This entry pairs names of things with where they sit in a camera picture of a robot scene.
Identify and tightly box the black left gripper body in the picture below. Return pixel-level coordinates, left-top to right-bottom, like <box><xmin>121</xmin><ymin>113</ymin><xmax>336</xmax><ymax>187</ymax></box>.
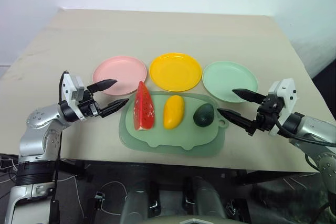
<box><xmin>77</xmin><ymin>89</ymin><xmax>102</xmax><ymax>119</ymax></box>

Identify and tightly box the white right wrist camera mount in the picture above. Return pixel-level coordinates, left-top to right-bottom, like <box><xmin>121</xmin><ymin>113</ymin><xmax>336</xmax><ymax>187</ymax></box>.
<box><xmin>267</xmin><ymin>78</ymin><xmax>300</xmax><ymax>136</ymax></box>

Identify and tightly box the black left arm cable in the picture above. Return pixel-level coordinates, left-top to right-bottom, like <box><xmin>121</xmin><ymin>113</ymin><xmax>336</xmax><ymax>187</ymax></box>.
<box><xmin>48</xmin><ymin>70</ymin><xmax>69</xmax><ymax>224</ymax></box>

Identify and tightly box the grey robot leg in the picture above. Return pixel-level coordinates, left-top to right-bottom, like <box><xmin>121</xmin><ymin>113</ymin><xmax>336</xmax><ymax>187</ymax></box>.
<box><xmin>119</xmin><ymin>166</ymin><xmax>151</xmax><ymax>224</ymax></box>
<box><xmin>195</xmin><ymin>176</ymin><xmax>228</xmax><ymax>221</ymax></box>

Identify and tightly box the pink plate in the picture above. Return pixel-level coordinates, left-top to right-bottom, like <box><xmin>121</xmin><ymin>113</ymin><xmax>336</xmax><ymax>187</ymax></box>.
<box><xmin>92</xmin><ymin>56</ymin><xmax>148</xmax><ymax>97</ymax></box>

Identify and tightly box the green plate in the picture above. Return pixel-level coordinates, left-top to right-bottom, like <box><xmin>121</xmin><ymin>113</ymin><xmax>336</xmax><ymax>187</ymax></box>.
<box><xmin>202</xmin><ymin>61</ymin><xmax>259</xmax><ymax>104</ymax></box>

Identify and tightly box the yellow plate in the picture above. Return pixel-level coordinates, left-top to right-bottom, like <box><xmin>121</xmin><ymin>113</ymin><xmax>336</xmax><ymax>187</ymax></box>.
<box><xmin>149</xmin><ymin>52</ymin><xmax>203</xmax><ymax>92</ymax></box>

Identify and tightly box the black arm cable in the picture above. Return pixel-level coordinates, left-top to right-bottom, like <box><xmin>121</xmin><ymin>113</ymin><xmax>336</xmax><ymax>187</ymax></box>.
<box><xmin>48</xmin><ymin>70</ymin><xmax>69</xmax><ymax>224</ymax></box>
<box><xmin>271</xmin><ymin>104</ymin><xmax>336</xmax><ymax>172</ymax></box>

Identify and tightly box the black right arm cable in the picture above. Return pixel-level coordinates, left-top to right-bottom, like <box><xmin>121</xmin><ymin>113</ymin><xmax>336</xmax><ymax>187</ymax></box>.
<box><xmin>271</xmin><ymin>104</ymin><xmax>336</xmax><ymax>172</ymax></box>

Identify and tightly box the grey robot torso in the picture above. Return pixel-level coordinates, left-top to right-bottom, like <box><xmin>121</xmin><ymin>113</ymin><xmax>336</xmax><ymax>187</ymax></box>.
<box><xmin>146</xmin><ymin>215</ymin><xmax>237</xmax><ymax>224</ymax></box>

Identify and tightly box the grey right robot leg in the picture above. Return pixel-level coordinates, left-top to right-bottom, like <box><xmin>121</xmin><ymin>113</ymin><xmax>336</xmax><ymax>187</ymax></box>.
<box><xmin>195</xmin><ymin>176</ymin><xmax>228</xmax><ymax>221</ymax></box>

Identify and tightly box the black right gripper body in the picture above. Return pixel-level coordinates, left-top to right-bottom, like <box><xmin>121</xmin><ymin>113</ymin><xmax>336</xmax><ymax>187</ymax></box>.
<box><xmin>251</xmin><ymin>95</ymin><xmax>285</xmax><ymax>131</ymax></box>

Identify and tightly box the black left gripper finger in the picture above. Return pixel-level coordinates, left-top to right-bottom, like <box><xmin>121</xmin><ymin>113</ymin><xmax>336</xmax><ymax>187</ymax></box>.
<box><xmin>87</xmin><ymin>79</ymin><xmax>118</xmax><ymax>94</ymax></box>
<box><xmin>99</xmin><ymin>99</ymin><xmax>130</xmax><ymax>119</ymax></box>

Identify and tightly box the grey left robot leg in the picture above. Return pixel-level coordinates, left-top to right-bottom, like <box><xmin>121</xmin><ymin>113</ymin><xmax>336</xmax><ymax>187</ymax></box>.
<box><xmin>119</xmin><ymin>166</ymin><xmax>151</xmax><ymax>224</ymax></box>

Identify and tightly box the yellow mango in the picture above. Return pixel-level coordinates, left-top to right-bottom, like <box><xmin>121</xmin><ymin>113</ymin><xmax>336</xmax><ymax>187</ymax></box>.
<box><xmin>163</xmin><ymin>94</ymin><xmax>184</xmax><ymax>130</ymax></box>

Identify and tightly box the dark green avocado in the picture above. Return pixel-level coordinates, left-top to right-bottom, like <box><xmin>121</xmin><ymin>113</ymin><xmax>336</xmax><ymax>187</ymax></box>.
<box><xmin>193</xmin><ymin>103</ymin><xmax>214</xmax><ymax>127</ymax></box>

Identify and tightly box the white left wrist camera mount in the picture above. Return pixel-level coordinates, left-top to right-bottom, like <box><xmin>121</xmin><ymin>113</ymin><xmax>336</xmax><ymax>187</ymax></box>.
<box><xmin>62</xmin><ymin>73</ymin><xmax>88</xmax><ymax>122</ymax></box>

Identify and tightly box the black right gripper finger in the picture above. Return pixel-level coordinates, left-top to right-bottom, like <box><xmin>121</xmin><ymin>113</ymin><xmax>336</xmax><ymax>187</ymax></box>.
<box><xmin>217</xmin><ymin>108</ymin><xmax>258</xmax><ymax>137</ymax></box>
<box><xmin>232</xmin><ymin>89</ymin><xmax>266</xmax><ymax>105</ymax></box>

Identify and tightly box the red watermelon slice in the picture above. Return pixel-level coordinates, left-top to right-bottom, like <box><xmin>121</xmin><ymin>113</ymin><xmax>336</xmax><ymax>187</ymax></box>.
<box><xmin>133</xmin><ymin>80</ymin><xmax>156</xmax><ymax>132</ymax></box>

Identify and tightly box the green cutting board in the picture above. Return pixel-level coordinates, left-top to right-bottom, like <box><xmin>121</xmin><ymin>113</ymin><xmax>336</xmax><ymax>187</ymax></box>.
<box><xmin>118</xmin><ymin>90</ymin><xmax>228</xmax><ymax>158</ymax></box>

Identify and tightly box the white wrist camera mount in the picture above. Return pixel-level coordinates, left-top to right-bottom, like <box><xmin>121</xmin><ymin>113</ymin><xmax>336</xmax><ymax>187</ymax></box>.
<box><xmin>62</xmin><ymin>73</ymin><xmax>88</xmax><ymax>122</ymax></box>
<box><xmin>267</xmin><ymin>78</ymin><xmax>300</xmax><ymax>136</ymax></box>

